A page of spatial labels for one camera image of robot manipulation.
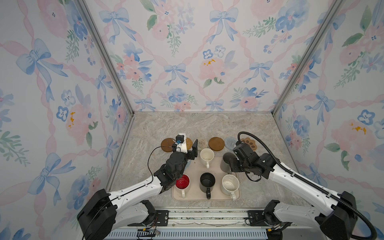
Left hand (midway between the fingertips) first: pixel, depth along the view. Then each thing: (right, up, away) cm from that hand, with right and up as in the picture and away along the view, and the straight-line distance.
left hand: (190, 138), depth 75 cm
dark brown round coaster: (-16, -6, +22) cm, 28 cm away
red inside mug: (-5, -26, +8) cm, 27 cm away
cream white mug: (+10, -12, +17) cm, 23 cm away
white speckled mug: (+22, -26, +8) cm, 35 cm away
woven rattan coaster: (0, -2, -9) cm, 9 cm away
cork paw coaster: (+41, -5, +28) cm, 50 cm away
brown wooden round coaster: (+17, -5, +26) cm, 32 cm away
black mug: (+9, -26, +8) cm, 29 cm away
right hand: (+22, -14, +4) cm, 26 cm away
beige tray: (+2, -20, +15) cm, 25 cm away
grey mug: (+19, -15, +7) cm, 25 cm away
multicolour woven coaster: (+8, -5, +26) cm, 27 cm away
